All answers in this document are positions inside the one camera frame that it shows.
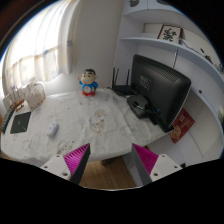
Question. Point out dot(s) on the black keyboard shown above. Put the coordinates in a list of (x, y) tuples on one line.
[(6, 120)]

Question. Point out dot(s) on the white curtain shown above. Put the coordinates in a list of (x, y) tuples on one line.
[(41, 49)]

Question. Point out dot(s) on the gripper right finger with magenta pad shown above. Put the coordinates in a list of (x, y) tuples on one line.
[(150, 167)]

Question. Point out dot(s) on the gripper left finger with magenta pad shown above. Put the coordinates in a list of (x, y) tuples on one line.
[(70, 166)]

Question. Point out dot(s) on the white wall shelf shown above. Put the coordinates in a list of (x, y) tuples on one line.
[(207, 82)]

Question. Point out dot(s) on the white patterned tablecloth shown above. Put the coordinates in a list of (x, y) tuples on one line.
[(105, 121)]

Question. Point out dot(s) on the cartoon boy figurine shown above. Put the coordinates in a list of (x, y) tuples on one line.
[(88, 82)]

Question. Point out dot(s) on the red booklet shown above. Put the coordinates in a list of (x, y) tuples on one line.
[(181, 125)]

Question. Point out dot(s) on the black wifi router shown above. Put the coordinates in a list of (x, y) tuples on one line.
[(121, 89)]

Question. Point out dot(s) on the white fabric bag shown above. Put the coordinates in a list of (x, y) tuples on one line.
[(34, 94)]

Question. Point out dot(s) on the black computer monitor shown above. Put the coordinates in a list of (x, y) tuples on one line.
[(161, 91)]

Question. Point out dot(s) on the framed calligraphy picture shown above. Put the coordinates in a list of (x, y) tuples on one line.
[(170, 33)]

